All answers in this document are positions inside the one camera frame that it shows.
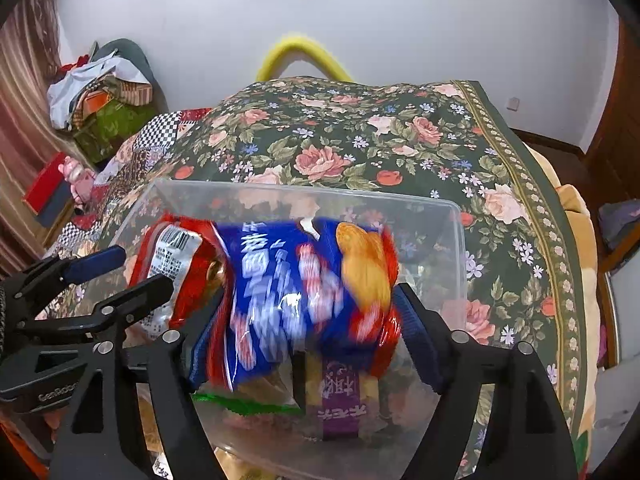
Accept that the red white snack bag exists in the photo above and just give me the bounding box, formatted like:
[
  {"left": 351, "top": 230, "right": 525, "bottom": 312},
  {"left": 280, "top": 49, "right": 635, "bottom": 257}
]
[{"left": 129, "top": 214, "right": 227, "bottom": 339}]

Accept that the green snack bag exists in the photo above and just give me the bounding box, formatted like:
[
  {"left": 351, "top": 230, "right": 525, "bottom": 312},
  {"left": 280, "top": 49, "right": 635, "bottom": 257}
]
[{"left": 191, "top": 392, "right": 304, "bottom": 416}]

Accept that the blue biscuit snack bag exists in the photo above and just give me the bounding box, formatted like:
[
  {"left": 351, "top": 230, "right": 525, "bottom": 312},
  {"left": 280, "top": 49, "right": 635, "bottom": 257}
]
[{"left": 206, "top": 217, "right": 400, "bottom": 391}]

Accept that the red box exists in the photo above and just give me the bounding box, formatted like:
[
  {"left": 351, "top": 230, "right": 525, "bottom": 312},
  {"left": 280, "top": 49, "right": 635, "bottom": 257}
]
[{"left": 23, "top": 152, "right": 66, "bottom": 214}]

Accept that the pink plush toy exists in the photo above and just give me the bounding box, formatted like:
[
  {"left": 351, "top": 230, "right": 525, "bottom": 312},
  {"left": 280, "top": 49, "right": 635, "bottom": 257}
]
[{"left": 58, "top": 155, "right": 96, "bottom": 207}]

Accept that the striped pink curtain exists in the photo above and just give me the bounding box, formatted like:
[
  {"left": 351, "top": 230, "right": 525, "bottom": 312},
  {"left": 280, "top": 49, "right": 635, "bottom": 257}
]
[{"left": 1, "top": 0, "right": 76, "bottom": 278}]

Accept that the patchwork quilt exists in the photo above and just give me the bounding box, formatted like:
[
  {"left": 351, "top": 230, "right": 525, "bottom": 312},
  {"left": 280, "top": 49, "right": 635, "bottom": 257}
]
[{"left": 44, "top": 107, "right": 212, "bottom": 257}]

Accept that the purple yellow snack bar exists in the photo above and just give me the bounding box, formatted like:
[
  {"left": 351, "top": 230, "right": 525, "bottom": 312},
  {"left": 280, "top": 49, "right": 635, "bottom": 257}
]
[{"left": 302, "top": 354, "right": 385, "bottom": 441}]

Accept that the pile of clothes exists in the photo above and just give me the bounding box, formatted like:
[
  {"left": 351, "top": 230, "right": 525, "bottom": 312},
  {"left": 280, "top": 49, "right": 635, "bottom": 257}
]
[{"left": 47, "top": 38, "right": 160, "bottom": 166}]

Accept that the clear plastic storage box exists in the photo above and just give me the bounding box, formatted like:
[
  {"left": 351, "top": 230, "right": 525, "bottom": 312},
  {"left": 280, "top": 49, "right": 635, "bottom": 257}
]
[{"left": 66, "top": 180, "right": 466, "bottom": 479}]

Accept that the yellow curved foam tube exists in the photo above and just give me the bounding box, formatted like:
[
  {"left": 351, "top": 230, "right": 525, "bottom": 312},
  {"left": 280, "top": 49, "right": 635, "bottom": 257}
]
[{"left": 255, "top": 35, "right": 354, "bottom": 82}]

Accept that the brown wooden door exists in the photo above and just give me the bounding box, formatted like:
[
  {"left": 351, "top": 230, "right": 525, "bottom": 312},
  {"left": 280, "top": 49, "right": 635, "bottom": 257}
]
[{"left": 585, "top": 21, "right": 640, "bottom": 214}]

